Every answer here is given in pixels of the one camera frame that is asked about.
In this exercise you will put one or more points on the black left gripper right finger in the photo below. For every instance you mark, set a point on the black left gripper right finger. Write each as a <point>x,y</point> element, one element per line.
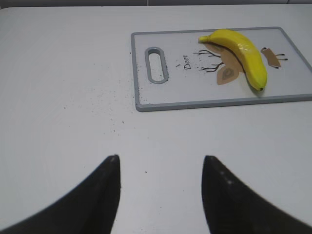
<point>231,207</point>

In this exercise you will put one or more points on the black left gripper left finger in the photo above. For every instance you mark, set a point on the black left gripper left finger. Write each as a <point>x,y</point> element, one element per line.
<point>90,208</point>

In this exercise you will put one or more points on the yellow plastic banana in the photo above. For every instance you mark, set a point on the yellow plastic banana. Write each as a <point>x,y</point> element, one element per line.
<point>246,52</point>

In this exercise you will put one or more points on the white grey-rimmed cutting board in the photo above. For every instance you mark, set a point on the white grey-rimmed cutting board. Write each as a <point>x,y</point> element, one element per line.
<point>172,70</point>

